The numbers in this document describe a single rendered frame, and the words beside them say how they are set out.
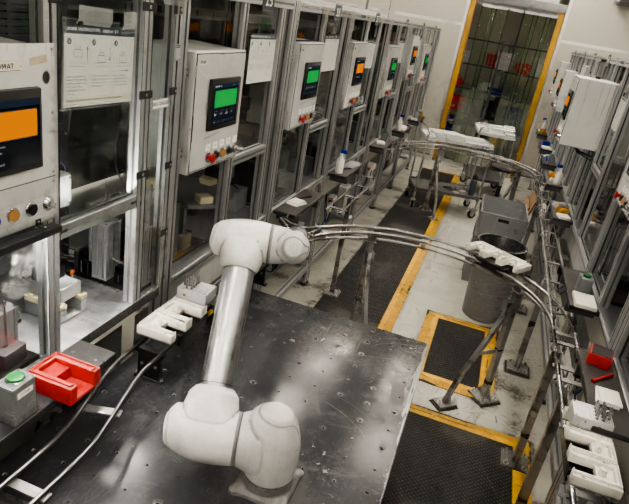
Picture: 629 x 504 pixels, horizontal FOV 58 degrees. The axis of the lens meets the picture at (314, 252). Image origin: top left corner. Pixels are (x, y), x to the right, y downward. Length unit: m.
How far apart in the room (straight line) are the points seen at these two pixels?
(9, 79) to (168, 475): 1.16
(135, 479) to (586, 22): 8.89
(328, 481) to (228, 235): 0.83
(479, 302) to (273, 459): 3.11
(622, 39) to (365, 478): 8.53
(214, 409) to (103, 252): 0.87
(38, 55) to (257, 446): 1.15
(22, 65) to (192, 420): 1.01
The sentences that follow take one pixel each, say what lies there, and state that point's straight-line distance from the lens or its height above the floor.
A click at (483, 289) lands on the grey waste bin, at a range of 4.53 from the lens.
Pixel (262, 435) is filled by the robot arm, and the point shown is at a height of 0.92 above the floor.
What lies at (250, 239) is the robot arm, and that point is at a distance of 1.83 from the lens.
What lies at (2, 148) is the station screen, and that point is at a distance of 1.52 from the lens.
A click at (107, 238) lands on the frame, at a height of 1.10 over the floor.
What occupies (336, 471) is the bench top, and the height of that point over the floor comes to 0.68.
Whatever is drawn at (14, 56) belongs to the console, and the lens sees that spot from 1.54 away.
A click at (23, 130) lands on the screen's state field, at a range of 1.56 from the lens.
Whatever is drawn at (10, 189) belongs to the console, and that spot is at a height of 1.49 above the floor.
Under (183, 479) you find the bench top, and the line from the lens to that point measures 1.87.
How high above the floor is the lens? 2.01
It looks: 23 degrees down
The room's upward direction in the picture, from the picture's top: 10 degrees clockwise
